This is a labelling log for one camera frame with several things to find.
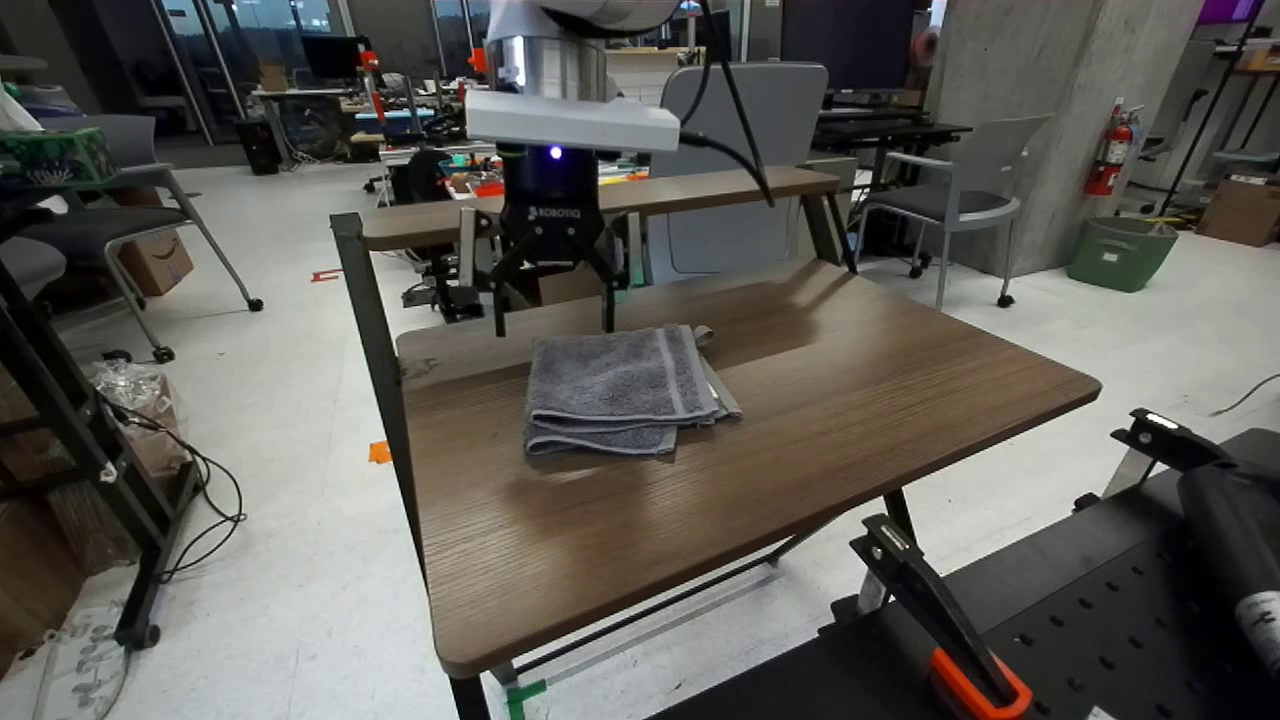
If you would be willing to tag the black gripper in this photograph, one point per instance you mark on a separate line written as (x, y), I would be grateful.
(548, 201)

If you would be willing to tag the cardboard box under desk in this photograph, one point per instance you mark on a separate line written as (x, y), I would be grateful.
(566, 285)

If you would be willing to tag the grey folded towel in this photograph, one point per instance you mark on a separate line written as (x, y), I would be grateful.
(612, 380)

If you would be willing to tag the cluttered background work table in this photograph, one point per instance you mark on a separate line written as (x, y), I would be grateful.
(627, 170)

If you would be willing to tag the wooden raised desk shelf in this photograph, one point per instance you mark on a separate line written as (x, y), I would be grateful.
(667, 189)

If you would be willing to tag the black backpack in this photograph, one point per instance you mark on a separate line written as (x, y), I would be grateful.
(423, 179)

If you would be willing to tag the wooden desk with shelf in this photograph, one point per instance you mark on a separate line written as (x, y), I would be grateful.
(371, 314)

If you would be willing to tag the orange floor tape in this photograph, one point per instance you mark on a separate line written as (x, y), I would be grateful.
(380, 452)

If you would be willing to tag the small black monitor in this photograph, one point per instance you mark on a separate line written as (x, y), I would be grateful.
(328, 56)

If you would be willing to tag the black trash bin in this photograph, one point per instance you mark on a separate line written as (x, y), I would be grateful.
(263, 146)

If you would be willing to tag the black background desk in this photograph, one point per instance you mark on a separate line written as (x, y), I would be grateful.
(883, 131)

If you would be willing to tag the large black monitor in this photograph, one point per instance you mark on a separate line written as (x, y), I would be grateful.
(853, 43)

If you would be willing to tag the grey chair with metal legs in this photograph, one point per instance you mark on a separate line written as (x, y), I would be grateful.
(981, 205)

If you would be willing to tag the crumpled clear plastic bag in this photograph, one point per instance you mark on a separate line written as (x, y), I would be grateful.
(129, 389)

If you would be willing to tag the green patterned box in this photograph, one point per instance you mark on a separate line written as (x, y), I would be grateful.
(47, 153)

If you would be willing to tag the green plastic bin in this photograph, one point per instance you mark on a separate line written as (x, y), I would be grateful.
(1123, 253)

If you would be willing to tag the red fire extinguisher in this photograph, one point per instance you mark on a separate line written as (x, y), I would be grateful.
(1111, 153)

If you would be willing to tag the large brown cardboard box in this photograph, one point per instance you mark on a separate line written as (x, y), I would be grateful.
(34, 573)

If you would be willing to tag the black and silver clamp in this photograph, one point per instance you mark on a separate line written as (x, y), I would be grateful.
(1172, 439)

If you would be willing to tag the black stand pole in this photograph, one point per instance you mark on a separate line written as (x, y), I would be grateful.
(1205, 120)

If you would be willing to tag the cardboard box beside pillar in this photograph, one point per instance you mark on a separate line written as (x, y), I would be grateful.
(1240, 214)

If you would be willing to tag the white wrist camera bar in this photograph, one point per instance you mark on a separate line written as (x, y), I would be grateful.
(573, 120)

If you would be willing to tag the black metal rack frame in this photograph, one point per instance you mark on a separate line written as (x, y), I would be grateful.
(82, 425)

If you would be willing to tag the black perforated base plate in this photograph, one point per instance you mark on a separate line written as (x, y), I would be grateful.
(1092, 643)

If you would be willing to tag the black cylindrical post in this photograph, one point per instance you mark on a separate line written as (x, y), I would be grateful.
(1233, 534)

